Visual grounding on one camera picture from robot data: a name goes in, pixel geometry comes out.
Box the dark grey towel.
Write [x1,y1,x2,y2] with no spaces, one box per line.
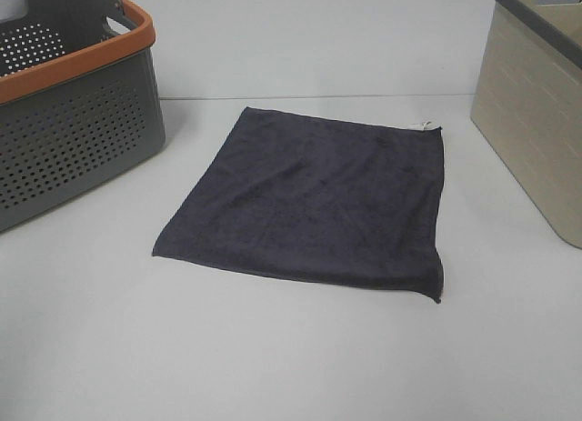
[153,107,445,301]

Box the grey perforated basket orange rim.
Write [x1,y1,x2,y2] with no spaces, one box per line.
[1,0,166,230]

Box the beige bin grey rim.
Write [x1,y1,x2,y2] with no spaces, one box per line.
[470,0,581,247]

